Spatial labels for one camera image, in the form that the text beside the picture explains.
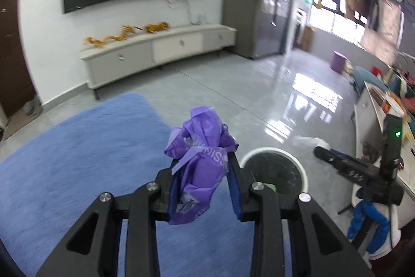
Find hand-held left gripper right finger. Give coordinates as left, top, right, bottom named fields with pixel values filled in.
left=226, top=151, right=375, bottom=277

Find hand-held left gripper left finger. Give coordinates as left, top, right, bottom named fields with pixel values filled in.
left=36, top=160, right=179, bottom=277

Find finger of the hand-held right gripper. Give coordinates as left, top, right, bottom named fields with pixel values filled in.
left=329, top=160, right=370, bottom=186
left=314, top=145, right=381, bottom=171

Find purple plastic wrapper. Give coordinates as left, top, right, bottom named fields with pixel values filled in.
left=164, top=106, right=239, bottom=226

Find white round bin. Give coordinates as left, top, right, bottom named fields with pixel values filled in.
left=239, top=147, right=308, bottom=200

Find person's right hand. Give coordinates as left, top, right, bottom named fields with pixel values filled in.
left=347, top=199, right=391, bottom=255

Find white side table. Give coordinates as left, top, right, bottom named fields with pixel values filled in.
left=353, top=80, right=415, bottom=234

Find orange box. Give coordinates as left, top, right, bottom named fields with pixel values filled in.
left=382, top=95, right=406, bottom=117

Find teal chair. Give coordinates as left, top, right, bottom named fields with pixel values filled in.
left=352, top=66, right=390, bottom=96

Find blue fluffy mat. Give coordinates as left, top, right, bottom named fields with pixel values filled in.
left=0, top=92, right=260, bottom=277

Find purple stool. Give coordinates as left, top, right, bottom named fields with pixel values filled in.
left=331, top=50, right=348, bottom=74

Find cardboard box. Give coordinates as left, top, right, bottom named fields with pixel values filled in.
left=301, top=26, right=315, bottom=52

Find patterned hanging blanket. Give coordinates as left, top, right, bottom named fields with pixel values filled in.
left=360, top=0, right=405, bottom=67

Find window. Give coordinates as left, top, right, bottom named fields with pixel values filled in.
left=309, top=0, right=368, bottom=44

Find white television cabinet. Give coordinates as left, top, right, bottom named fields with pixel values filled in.
left=79, top=23, right=237, bottom=100

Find dark hanging garment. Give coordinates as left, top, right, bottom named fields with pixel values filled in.
left=366, top=0, right=382, bottom=31

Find grey slippers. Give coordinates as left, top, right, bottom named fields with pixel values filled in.
left=24, top=100, right=43, bottom=117

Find brown doormat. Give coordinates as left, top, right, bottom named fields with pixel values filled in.
left=3, top=105, right=43, bottom=142

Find dark brown door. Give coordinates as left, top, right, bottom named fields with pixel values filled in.
left=0, top=0, right=38, bottom=118

